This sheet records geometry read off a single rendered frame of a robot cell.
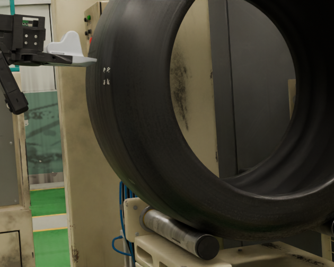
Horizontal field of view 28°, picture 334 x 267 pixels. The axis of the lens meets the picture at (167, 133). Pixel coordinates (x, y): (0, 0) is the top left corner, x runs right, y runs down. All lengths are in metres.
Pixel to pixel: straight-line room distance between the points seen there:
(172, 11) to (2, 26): 0.29
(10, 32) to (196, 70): 0.54
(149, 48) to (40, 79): 9.36
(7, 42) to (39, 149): 9.23
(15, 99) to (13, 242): 0.75
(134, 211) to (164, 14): 0.55
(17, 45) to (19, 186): 0.80
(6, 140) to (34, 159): 8.53
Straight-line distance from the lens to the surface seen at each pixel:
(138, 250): 1.52
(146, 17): 1.12
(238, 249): 1.58
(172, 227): 1.33
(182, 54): 1.56
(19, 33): 1.16
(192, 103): 1.56
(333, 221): 1.32
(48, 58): 1.15
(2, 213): 1.84
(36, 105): 10.37
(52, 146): 10.39
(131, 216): 1.51
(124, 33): 1.13
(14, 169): 1.88
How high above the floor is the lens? 1.17
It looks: 3 degrees down
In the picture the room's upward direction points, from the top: 4 degrees counter-clockwise
